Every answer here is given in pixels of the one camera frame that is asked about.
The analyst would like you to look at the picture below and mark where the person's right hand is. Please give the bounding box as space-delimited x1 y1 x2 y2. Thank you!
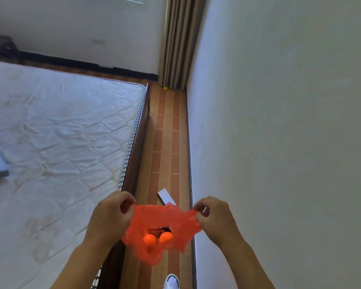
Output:
193 196 245 250

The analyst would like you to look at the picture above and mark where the person's left hand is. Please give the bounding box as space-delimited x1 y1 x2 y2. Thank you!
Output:
83 191 136 252

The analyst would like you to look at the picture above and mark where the red plastic bag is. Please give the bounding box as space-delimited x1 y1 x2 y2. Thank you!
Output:
122 204 203 266

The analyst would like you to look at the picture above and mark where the small white blue box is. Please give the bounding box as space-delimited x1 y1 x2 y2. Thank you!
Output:
157 188 177 206

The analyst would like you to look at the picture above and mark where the person's right forearm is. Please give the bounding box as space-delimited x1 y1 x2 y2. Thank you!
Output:
219 237 275 289

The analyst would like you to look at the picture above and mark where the person's left forearm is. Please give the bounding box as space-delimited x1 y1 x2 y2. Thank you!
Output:
51 237 121 289

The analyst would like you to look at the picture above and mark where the black baseboard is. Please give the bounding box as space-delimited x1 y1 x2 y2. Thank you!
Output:
185 89 198 289
16 50 159 81

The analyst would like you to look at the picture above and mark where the white right slipper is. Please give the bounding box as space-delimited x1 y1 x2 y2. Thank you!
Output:
164 273 181 289

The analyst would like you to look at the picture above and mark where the white quilted mattress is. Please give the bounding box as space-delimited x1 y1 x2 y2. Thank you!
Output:
0 59 148 289

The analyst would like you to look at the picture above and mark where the beige striped curtain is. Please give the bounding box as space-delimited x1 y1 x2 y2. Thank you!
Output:
158 0 207 91

